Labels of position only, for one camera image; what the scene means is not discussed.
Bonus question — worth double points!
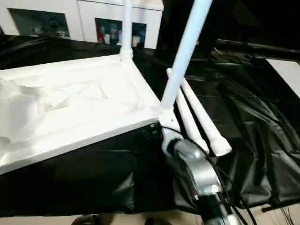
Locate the white plastic table leg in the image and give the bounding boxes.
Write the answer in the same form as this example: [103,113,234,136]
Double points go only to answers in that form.
[160,0,214,111]
[166,68,210,153]
[181,79,233,157]
[119,0,134,62]

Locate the white plastic table top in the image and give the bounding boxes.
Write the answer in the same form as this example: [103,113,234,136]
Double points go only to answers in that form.
[0,53,175,176]

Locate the black table mat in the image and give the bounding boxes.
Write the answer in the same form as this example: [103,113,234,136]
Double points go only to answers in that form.
[0,35,300,215]

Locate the white glass-door cabinet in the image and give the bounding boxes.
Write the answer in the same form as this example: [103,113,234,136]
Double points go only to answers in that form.
[0,0,164,49]

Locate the long black bar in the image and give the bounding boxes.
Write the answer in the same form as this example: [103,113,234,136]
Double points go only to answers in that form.
[217,39,300,55]

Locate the white flat panel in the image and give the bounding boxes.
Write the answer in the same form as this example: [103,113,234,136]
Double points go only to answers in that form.
[265,58,300,99]

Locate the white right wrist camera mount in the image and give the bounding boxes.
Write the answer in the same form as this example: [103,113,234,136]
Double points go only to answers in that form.
[157,111,184,158]

